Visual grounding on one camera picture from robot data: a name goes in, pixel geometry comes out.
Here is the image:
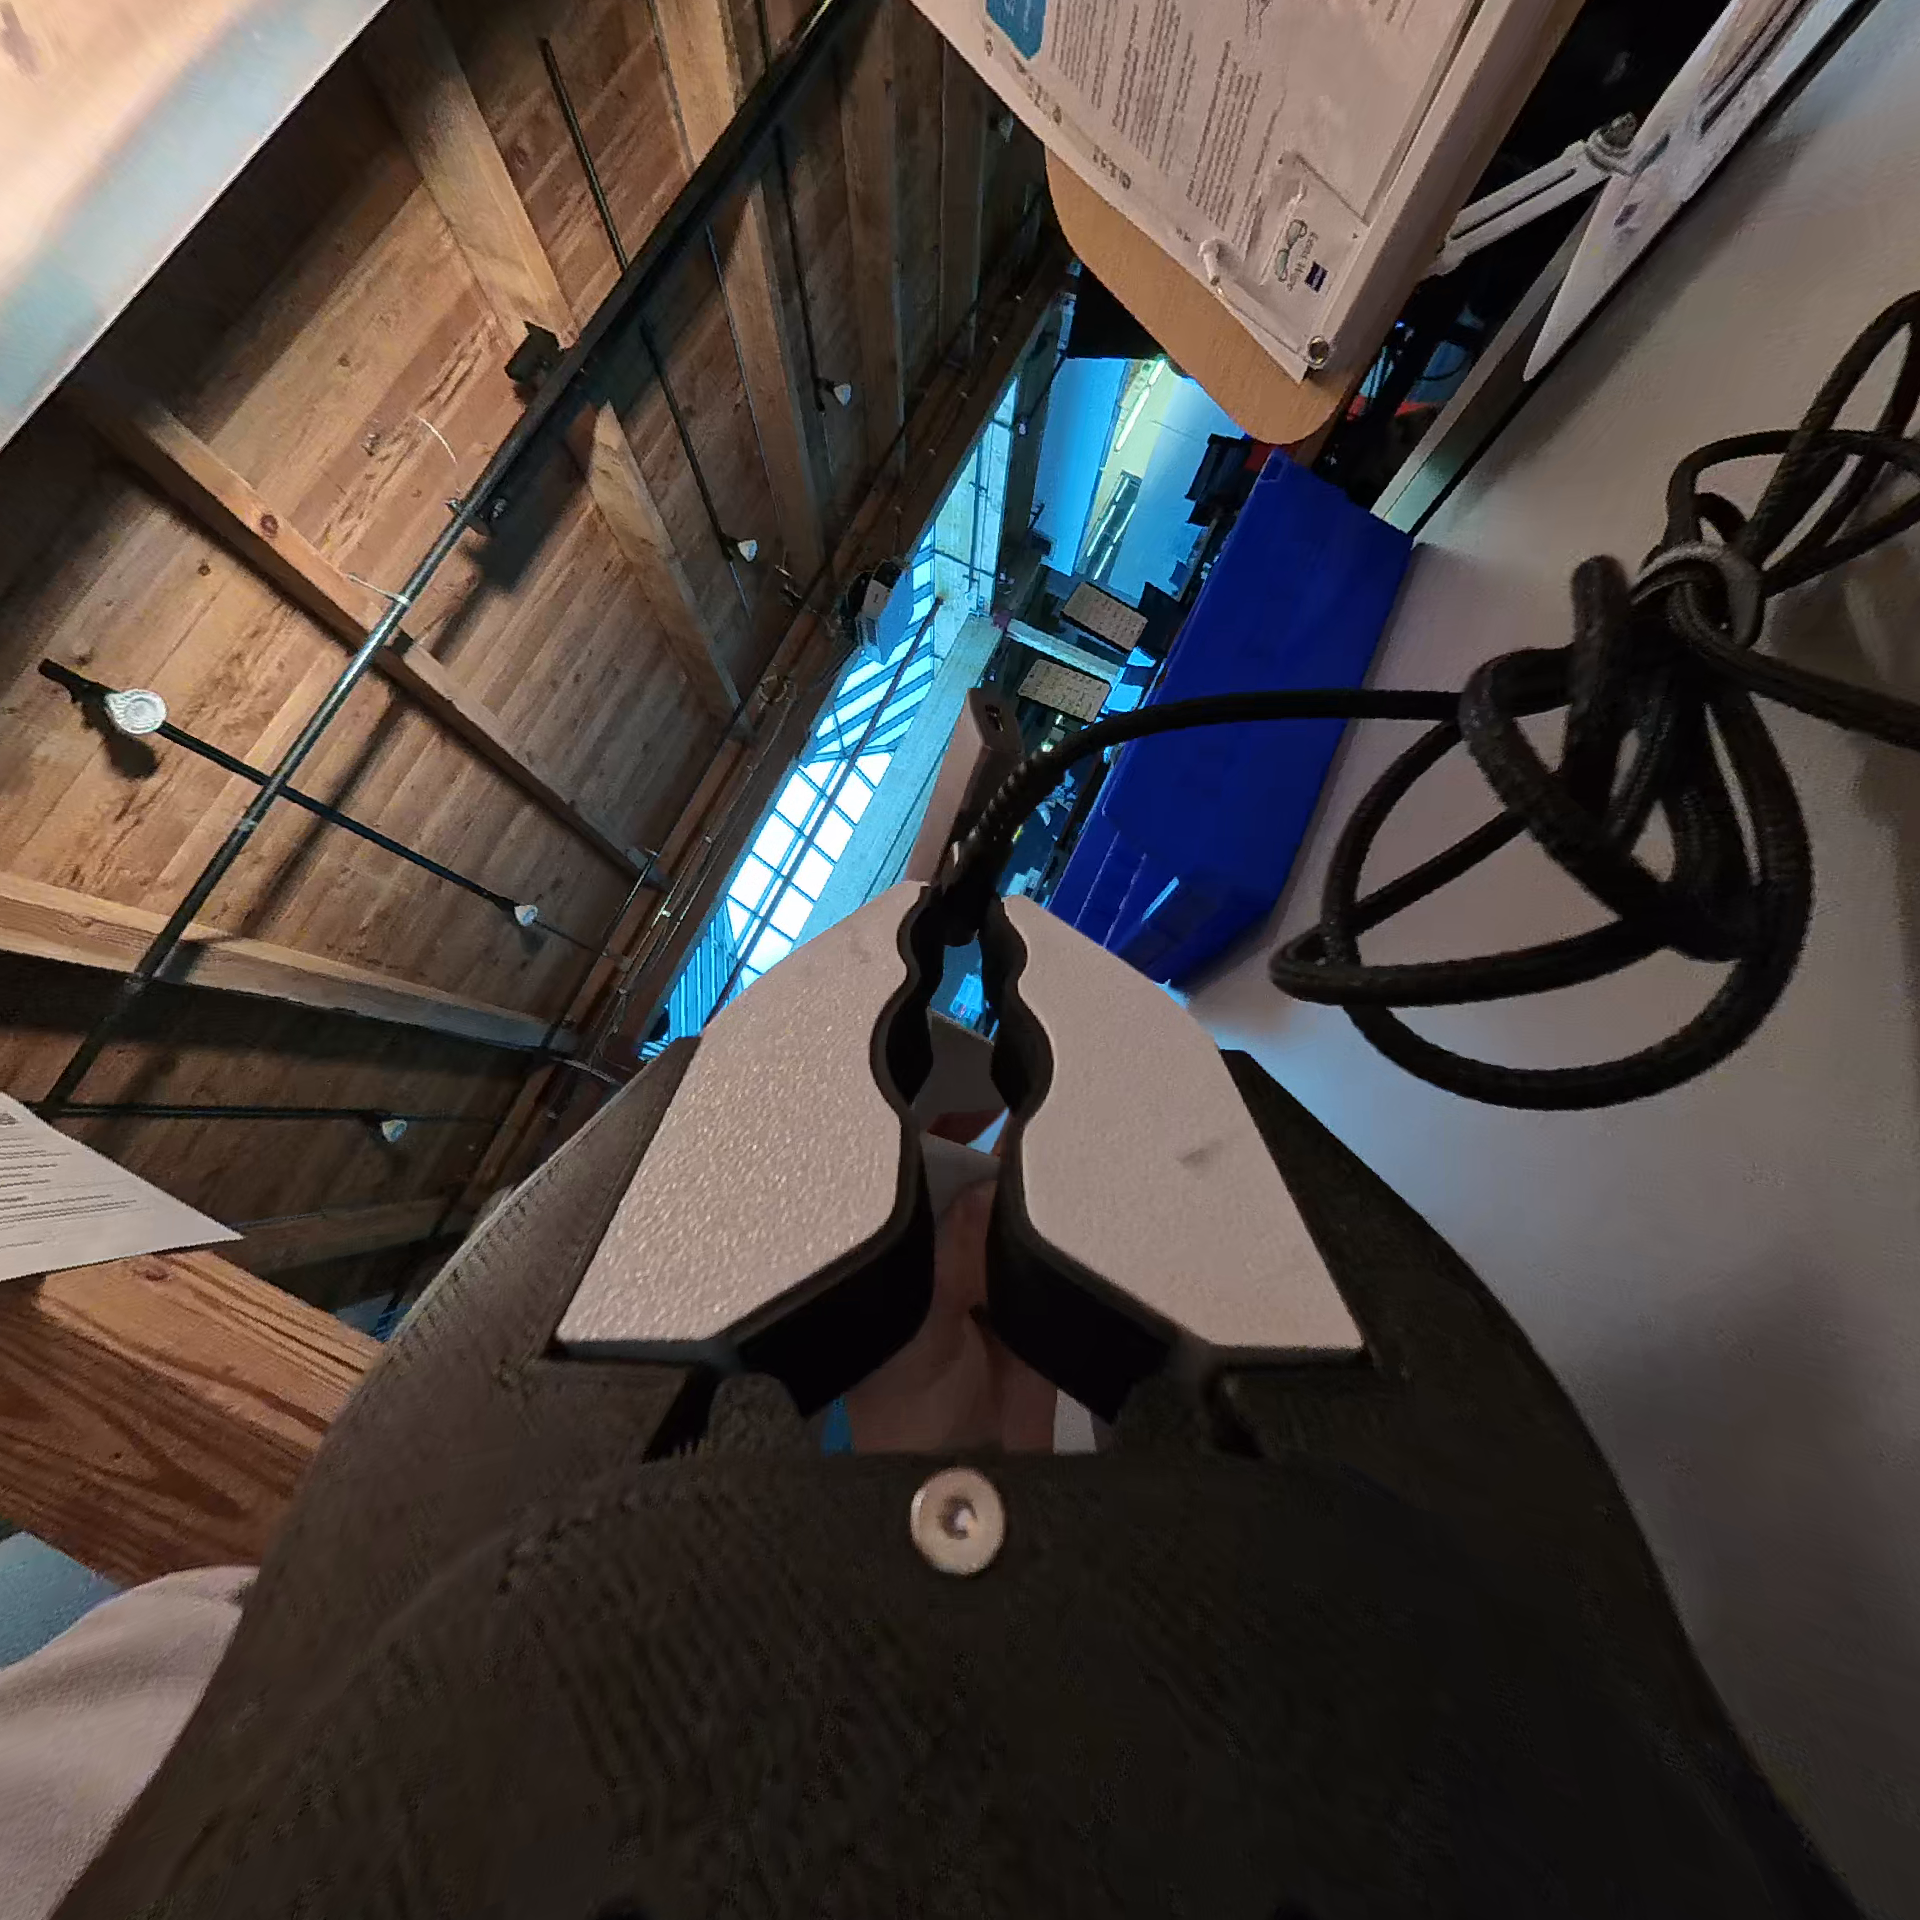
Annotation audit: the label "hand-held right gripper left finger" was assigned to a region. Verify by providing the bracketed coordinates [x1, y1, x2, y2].
[554, 882, 940, 1420]

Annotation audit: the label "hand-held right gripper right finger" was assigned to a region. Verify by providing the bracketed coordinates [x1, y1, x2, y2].
[982, 893, 1368, 1420]

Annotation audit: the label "grey usb hub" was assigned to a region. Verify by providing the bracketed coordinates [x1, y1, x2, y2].
[919, 686, 1035, 1151]

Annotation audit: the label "black braided cable bundle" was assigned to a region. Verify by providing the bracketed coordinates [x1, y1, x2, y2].
[943, 292, 1920, 1113]

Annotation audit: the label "person's left hand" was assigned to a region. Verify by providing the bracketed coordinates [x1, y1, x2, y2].
[847, 1117, 1061, 1454]

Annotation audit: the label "blue storage bin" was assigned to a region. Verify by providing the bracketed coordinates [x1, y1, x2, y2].
[1046, 451, 1421, 988]

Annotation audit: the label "white paper sheet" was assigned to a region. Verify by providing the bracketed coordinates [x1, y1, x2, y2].
[0, 1092, 247, 1287]

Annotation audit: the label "printed instruction sheets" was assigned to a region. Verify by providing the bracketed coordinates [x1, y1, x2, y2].
[914, 0, 1488, 370]

